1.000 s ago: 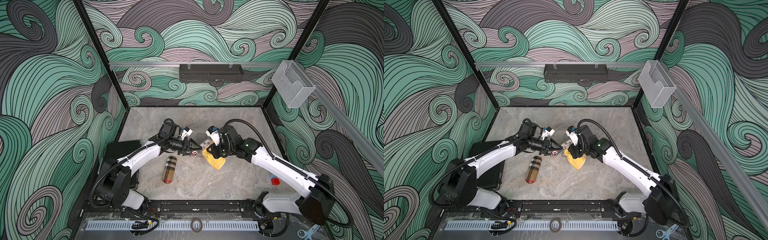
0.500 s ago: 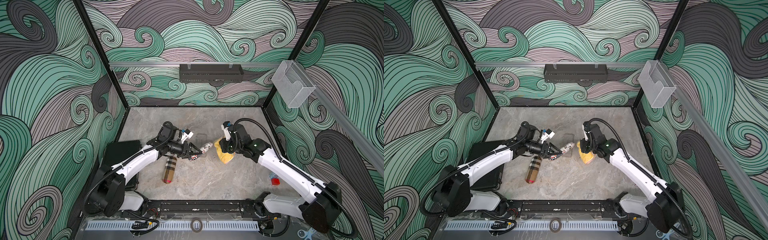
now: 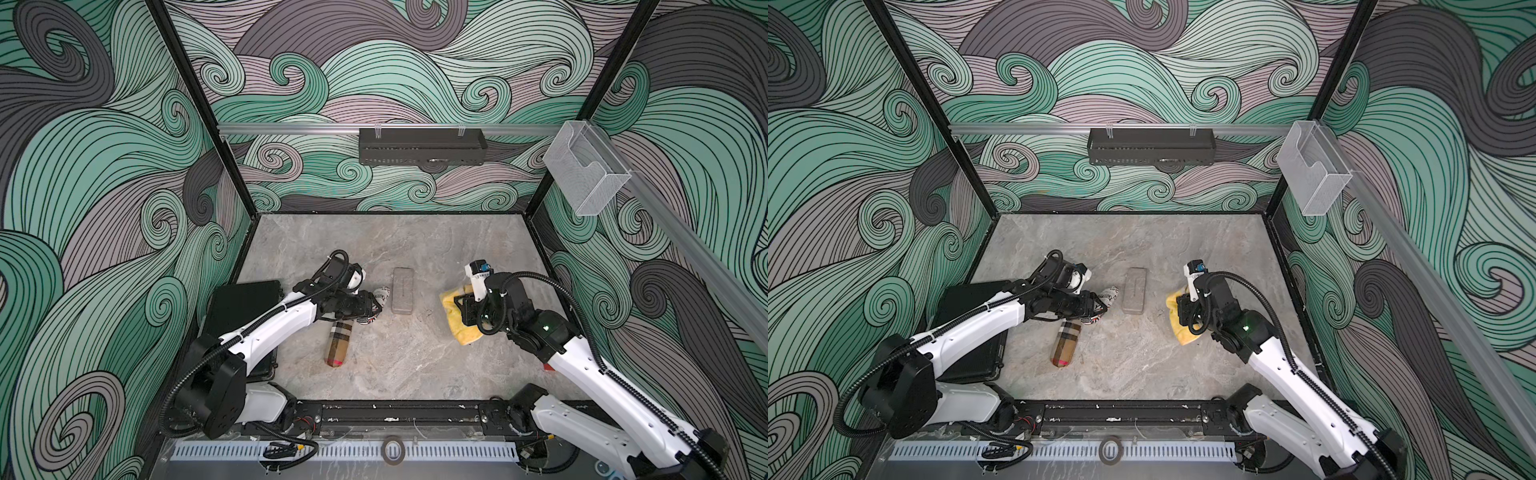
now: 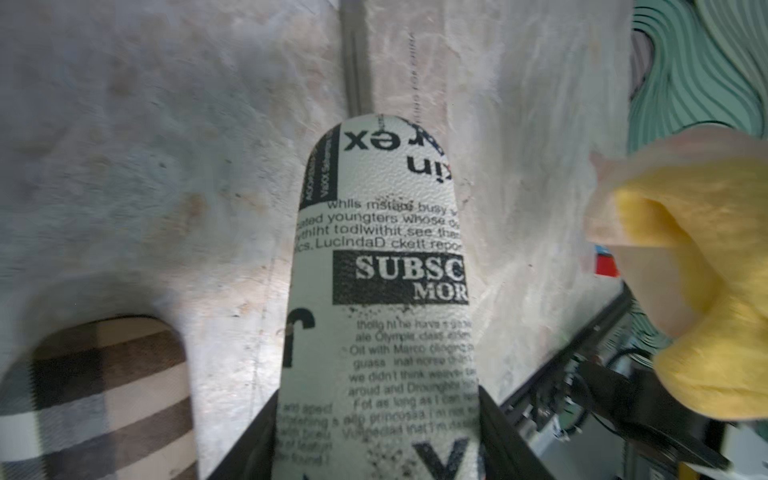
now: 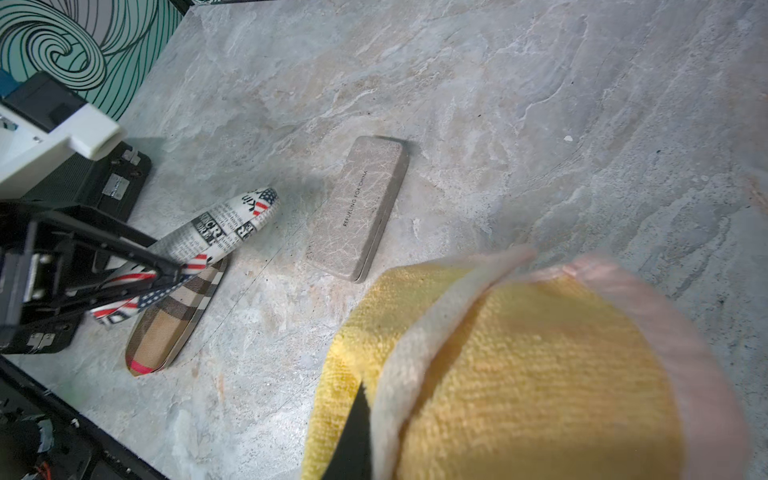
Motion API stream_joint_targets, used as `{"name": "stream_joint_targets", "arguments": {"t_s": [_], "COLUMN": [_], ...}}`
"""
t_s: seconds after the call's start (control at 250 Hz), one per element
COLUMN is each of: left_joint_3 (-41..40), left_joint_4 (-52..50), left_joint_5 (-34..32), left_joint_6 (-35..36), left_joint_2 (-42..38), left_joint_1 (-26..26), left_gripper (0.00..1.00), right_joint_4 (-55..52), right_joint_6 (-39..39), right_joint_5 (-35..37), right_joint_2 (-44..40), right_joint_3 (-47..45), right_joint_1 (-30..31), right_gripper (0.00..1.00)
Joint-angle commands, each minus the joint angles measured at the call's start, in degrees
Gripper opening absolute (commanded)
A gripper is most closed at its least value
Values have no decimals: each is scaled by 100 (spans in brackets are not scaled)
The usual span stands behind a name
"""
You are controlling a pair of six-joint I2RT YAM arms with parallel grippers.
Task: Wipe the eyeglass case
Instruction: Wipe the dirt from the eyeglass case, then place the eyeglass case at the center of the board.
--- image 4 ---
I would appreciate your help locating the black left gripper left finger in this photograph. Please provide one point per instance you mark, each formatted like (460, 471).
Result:
(251, 457)

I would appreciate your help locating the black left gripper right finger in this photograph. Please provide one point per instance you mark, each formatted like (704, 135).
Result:
(506, 454)

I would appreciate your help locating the yellow pink microfiber cloth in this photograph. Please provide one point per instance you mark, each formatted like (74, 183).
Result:
(685, 219)

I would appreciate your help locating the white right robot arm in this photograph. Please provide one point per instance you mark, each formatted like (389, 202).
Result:
(641, 411)

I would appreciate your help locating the small red object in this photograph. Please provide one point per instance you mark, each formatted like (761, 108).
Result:
(605, 264)

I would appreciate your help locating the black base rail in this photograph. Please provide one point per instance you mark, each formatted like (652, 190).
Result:
(543, 395)

